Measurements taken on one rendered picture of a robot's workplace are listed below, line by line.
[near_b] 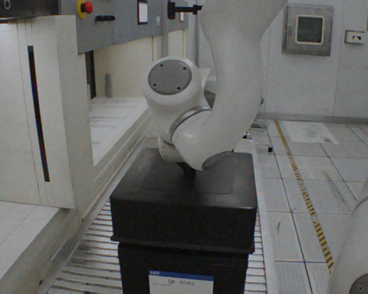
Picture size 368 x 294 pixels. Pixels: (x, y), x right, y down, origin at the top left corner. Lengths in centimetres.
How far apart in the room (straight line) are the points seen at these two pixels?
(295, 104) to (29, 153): 444
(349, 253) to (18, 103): 85
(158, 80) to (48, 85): 49
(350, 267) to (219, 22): 32
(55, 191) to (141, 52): 148
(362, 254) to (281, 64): 466
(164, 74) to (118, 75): 191
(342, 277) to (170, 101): 30
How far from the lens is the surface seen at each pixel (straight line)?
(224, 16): 44
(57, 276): 98
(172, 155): 67
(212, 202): 66
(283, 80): 502
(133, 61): 235
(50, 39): 91
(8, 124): 103
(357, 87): 530
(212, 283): 77
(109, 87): 239
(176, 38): 380
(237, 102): 43
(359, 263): 39
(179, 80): 48
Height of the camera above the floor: 138
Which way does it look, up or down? 21 degrees down
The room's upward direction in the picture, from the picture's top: straight up
